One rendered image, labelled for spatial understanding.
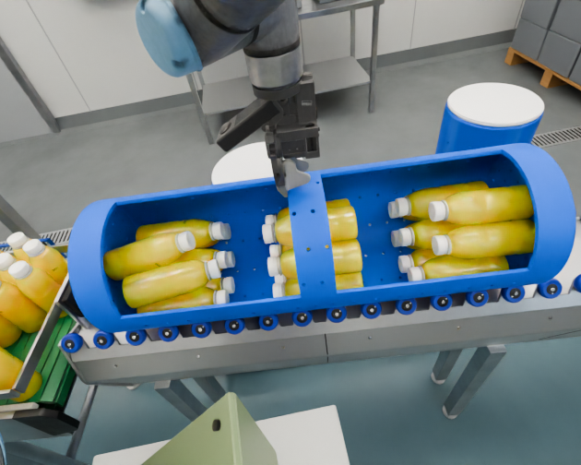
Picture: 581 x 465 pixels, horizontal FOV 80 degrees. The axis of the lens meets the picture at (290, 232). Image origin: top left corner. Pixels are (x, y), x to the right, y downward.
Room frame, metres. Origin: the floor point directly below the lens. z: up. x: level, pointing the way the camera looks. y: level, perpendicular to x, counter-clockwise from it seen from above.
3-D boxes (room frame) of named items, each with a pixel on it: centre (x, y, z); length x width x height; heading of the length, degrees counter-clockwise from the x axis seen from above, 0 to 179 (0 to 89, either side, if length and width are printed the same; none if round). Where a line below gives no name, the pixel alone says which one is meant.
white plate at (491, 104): (0.99, -0.72, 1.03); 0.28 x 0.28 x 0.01
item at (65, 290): (0.53, 0.52, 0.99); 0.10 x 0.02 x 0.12; 176
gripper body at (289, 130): (0.49, -0.03, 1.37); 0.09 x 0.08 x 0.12; 86
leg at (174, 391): (0.45, 0.46, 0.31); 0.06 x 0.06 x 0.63; 86
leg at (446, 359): (0.52, -0.53, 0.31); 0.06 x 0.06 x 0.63; 86
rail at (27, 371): (0.53, 0.60, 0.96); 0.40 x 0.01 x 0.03; 176
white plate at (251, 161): (0.86, 0.06, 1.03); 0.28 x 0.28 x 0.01
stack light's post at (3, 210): (0.92, 0.88, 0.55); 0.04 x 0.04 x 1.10; 86
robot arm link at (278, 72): (0.49, -0.02, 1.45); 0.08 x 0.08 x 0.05
